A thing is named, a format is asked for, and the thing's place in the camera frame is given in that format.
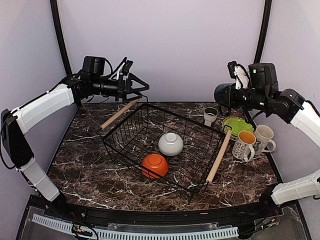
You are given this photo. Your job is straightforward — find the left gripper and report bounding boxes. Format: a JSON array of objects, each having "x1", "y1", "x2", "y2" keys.
[{"x1": 92, "y1": 72, "x2": 150, "y2": 103}]

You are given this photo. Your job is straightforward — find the white brown striped cup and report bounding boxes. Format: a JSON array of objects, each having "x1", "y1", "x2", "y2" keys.
[{"x1": 203, "y1": 107, "x2": 218, "y2": 127}]

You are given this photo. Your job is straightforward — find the yellow woven pattern plate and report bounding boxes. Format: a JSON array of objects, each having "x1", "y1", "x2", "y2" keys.
[{"x1": 221, "y1": 116, "x2": 255, "y2": 140}]

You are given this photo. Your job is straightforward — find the white leaf pattern mug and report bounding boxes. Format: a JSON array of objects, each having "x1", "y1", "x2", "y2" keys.
[{"x1": 232, "y1": 130, "x2": 256, "y2": 163}]

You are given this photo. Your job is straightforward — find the tall dragon pattern mug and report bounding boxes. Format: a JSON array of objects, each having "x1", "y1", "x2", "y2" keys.
[{"x1": 253, "y1": 124, "x2": 277, "y2": 156}]

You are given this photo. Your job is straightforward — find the white ribbed bowl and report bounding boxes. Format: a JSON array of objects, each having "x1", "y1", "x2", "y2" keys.
[{"x1": 158, "y1": 132, "x2": 184, "y2": 157}]

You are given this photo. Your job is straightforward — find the orange bowl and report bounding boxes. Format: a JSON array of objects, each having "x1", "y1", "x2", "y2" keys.
[{"x1": 141, "y1": 154, "x2": 169, "y2": 179}]

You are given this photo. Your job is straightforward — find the dark green cup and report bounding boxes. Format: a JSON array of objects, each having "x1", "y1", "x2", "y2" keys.
[{"x1": 213, "y1": 83, "x2": 232, "y2": 107}]

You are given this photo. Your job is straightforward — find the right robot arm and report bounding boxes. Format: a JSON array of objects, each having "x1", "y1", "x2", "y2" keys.
[{"x1": 224, "y1": 61, "x2": 320, "y2": 217}]

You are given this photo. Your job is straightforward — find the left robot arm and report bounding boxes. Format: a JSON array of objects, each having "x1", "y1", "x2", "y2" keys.
[{"x1": 0, "y1": 56, "x2": 150, "y2": 218}]

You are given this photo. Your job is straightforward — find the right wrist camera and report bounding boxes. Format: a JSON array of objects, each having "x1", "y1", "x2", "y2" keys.
[{"x1": 227, "y1": 61, "x2": 250, "y2": 90}]

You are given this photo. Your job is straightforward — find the right wooden rack handle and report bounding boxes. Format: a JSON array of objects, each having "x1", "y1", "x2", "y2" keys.
[{"x1": 206, "y1": 128, "x2": 232, "y2": 184}]

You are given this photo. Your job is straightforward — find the wooden rack handle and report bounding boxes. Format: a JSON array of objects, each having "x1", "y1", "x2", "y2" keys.
[
  {"x1": 100, "y1": 99, "x2": 139, "y2": 130},
  {"x1": 206, "y1": 128, "x2": 232, "y2": 184}
]

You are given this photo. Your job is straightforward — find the left wooden rack handle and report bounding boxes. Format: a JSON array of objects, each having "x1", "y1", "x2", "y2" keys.
[{"x1": 100, "y1": 99, "x2": 139, "y2": 130}]

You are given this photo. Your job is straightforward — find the black wire dish rack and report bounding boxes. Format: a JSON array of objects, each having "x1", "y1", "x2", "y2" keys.
[{"x1": 102, "y1": 103, "x2": 225, "y2": 201}]

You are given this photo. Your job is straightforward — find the black front rail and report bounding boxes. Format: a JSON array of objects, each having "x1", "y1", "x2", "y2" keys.
[{"x1": 47, "y1": 201, "x2": 282, "y2": 226}]

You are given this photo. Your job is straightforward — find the white slotted cable duct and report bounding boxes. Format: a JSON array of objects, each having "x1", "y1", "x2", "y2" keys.
[{"x1": 31, "y1": 214, "x2": 239, "y2": 240}]

